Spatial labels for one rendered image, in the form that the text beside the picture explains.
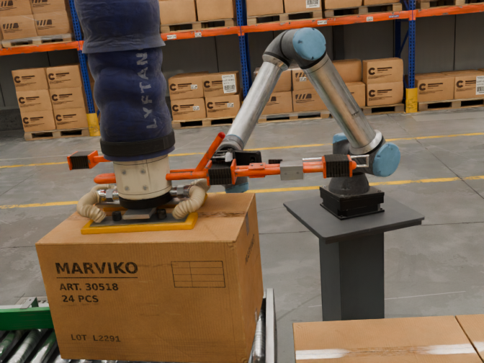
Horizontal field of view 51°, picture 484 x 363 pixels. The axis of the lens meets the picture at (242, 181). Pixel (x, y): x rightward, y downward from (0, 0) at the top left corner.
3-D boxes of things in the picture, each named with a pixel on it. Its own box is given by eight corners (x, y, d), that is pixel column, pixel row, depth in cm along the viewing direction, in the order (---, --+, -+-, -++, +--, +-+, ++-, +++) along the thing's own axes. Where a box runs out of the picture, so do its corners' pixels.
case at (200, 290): (60, 359, 161) (34, 243, 149) (111, 294, 198) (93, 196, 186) (248, 364, 150) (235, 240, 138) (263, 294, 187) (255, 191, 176)
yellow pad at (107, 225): (81, 235, 152) (78, 220, 151) (93, 222, 162) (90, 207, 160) (192, 230, 148) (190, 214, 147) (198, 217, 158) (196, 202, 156)
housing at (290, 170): (280, 181, 153) (279, 166, 152) (280, 174, 159) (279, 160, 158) (303, 179, 152) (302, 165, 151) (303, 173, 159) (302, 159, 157)
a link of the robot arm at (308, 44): (380, 155, 233) (296, 19, 199) (409, 161, 218) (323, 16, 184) (359, 178, 230) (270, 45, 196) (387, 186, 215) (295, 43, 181)
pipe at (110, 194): (81, 221, 153) (78, 204, 151) (109, 194, 177) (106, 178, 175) (192, 216, 149) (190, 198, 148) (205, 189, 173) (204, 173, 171)
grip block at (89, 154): (69, 170, 185) (66, 157, 184) (78, 163, 193) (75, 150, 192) (91, 168, 184) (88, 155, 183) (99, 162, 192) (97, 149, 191)
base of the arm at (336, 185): (320, 188, 246) (320, 168, 243) (353, 182, 253) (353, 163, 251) (343, 196, 229) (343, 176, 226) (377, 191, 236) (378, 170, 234)
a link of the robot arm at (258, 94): (272, 25, 207) (196, 173, 204) (289, 23, 196) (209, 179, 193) (292, 41, 213) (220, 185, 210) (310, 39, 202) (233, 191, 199)
